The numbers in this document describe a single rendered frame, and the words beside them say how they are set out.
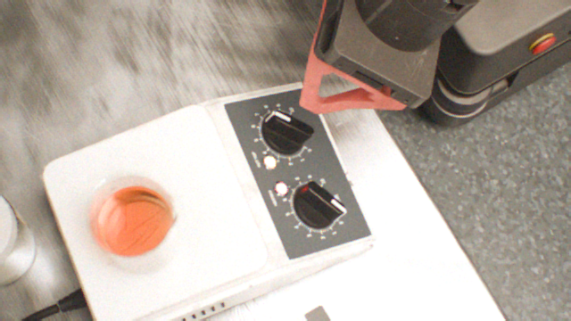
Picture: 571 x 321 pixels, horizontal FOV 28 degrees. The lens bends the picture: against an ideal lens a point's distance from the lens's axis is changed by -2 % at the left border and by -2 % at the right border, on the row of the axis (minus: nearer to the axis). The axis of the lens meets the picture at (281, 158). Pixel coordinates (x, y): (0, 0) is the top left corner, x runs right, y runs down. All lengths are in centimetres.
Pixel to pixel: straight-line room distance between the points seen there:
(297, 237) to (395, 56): 17
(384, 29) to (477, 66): 69
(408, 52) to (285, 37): 23
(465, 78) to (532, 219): 33
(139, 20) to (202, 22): 5
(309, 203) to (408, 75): 16
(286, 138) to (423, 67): 16
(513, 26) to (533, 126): 37
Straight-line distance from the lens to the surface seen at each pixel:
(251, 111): 81
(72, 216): 77
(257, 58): 88
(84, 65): 90
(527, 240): 165
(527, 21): 134
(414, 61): 68
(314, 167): 82
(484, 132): 167
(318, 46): 67
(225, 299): 78
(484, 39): 133
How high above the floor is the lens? 158
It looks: 75 degrees down
